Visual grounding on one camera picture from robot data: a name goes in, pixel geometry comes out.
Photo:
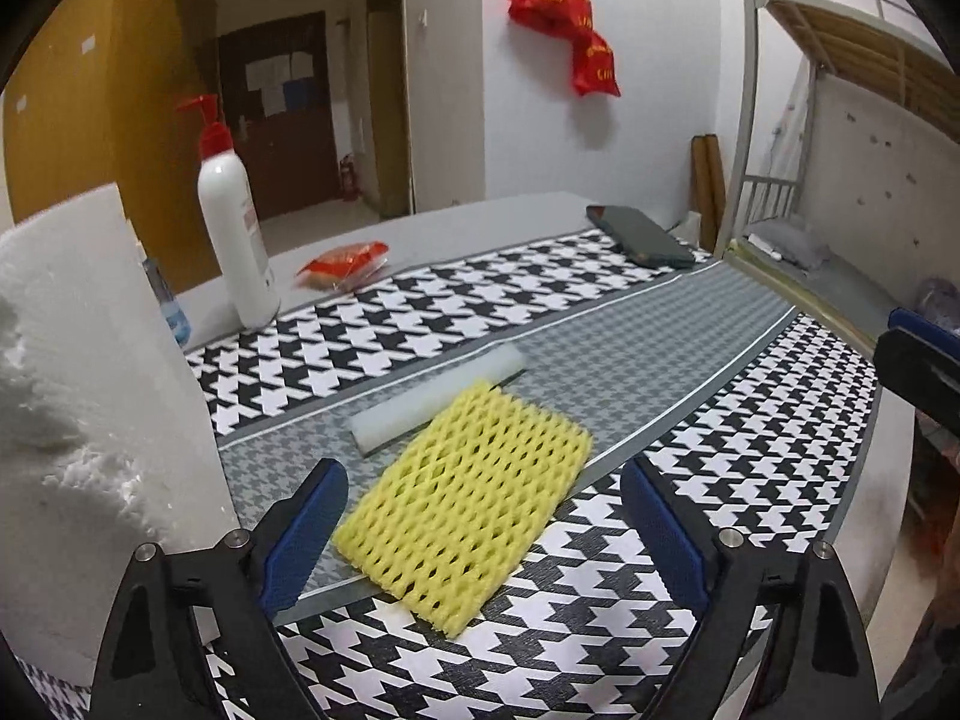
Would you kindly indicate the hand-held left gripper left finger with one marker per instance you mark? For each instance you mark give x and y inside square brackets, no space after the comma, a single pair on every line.
[300,540]

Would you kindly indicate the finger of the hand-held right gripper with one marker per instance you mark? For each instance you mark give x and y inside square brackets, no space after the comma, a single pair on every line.
[919,375]

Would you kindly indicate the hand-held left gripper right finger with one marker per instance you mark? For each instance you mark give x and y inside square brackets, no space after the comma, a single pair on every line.
[664,532]

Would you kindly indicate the yellow foam net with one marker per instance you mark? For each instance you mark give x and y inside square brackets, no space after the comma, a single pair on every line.
[465,495]

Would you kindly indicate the white foam box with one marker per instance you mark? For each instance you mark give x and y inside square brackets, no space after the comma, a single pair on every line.
[82,390]

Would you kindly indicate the houndstooth tablecloth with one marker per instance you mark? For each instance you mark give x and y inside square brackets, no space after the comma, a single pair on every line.
[675,360]

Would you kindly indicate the grey pillow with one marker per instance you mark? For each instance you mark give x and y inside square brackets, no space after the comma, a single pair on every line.
[795,244]

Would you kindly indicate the white foam strip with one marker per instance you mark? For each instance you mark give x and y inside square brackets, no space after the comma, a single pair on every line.
[420,405]

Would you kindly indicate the blue label bottle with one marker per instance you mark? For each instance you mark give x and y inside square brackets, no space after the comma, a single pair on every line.
[169,311]

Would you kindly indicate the red snack packet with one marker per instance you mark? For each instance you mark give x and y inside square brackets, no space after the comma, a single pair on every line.
[345,262]

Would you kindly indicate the wooden boards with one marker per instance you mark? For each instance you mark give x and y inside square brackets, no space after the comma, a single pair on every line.
[709,187]

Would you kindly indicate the black phone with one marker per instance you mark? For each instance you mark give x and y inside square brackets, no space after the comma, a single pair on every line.
[641,236]

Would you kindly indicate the white pump bottle red top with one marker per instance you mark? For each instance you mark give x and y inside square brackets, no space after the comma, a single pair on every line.
[232,240]

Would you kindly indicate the white metal bunk bed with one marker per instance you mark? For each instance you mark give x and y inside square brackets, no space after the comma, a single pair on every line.
[840,45]

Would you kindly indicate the red fire extinguisher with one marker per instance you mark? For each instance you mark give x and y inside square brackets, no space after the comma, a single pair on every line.
[347,178]

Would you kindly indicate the dark brown entrance door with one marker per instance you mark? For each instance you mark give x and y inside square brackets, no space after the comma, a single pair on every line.
[289,142]

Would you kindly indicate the blue white paper notice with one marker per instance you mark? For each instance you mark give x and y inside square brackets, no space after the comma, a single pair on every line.
[298,94]

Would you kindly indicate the wooden side door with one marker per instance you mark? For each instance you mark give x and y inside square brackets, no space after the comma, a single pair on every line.
[390,90]

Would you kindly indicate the wooden wardrobe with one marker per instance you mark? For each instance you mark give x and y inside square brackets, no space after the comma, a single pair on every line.
[97,112]

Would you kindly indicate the red plastic bags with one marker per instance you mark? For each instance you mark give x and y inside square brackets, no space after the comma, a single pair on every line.
[559,4]

